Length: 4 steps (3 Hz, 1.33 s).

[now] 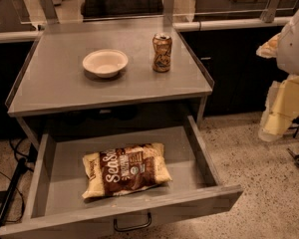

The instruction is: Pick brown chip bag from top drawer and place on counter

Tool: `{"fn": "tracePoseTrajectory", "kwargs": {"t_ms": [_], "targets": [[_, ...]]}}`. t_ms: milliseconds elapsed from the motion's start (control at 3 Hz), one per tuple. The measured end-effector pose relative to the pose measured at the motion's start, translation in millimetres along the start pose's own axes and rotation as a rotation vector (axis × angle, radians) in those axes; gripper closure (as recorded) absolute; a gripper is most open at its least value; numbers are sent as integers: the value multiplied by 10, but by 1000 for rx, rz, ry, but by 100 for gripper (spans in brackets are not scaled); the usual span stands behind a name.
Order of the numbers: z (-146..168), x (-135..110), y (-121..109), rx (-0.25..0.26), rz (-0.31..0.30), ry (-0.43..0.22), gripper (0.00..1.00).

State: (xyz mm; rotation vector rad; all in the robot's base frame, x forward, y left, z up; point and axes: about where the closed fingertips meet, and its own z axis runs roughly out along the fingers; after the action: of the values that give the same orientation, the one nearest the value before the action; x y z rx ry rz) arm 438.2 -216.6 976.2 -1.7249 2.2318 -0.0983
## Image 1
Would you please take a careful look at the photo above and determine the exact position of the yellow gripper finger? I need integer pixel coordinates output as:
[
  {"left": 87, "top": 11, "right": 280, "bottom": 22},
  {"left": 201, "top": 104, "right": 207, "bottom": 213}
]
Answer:
[
  {"left": 258, "top": 75, "right": 299, "bottom": 141},
  {"left": 256, "top": 34, "right": 280, "bottom": 59}
]

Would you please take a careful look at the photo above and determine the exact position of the brown chip bag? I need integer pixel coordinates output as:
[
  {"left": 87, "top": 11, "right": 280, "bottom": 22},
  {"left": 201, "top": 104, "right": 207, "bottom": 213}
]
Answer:
[{"left": 83, "top": 142, "right": 172, "bottom": 199}]

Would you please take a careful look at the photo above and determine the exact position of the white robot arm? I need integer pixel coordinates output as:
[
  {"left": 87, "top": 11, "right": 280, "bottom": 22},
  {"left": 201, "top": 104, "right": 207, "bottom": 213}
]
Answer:
[{"left": 256, "top": 9, "right": 299, "bottom": 141}]

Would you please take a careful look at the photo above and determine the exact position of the grey counter cabinet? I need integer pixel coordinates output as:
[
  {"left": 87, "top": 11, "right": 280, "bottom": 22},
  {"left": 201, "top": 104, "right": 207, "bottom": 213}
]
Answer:
[{"left": 7, "top": 17, "right": 212, "bottom": 145}]

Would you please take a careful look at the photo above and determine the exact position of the grey open drawer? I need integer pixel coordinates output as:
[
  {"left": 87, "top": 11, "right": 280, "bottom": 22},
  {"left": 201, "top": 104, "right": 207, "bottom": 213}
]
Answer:
[{"left": 0, "top": 118, "right": 242, "bottom": 239}]

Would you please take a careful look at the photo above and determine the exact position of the orange soda can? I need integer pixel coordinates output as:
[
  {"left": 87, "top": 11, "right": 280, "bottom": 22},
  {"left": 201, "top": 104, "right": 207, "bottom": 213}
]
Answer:
[{"left": 152, "top": 33, "right": 172, "bottom": 73}]

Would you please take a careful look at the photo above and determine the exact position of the white paper bowl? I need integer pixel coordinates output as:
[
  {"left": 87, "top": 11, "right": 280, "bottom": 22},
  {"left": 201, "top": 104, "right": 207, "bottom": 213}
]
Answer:
[{"left": 83, "top": 49, "right": 129, "bottom": 79}]

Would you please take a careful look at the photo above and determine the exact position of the black pole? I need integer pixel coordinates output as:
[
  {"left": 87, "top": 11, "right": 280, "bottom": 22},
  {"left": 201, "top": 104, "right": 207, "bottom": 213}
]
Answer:
[{"left": 0, "top": 158, "right": 26, "bottom": 227}]

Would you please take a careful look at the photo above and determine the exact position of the white horizontal rail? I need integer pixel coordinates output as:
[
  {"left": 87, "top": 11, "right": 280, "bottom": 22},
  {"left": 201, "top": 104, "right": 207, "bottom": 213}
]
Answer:
[{"left": 0, "top": 17, "right": 290, "bottom": 43}]

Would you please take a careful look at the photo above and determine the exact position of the black drawer handle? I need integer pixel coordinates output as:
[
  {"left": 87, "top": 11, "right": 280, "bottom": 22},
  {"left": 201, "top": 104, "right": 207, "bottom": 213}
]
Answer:
[{"left": 114, "top": 212, "right": 151, "bottom": 232}]

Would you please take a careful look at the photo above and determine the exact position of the black floor cable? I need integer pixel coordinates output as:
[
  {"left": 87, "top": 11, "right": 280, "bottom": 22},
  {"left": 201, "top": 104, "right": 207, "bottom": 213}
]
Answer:
[{"left": 0, "top": 138, "right": 30, "bottom": 225}]

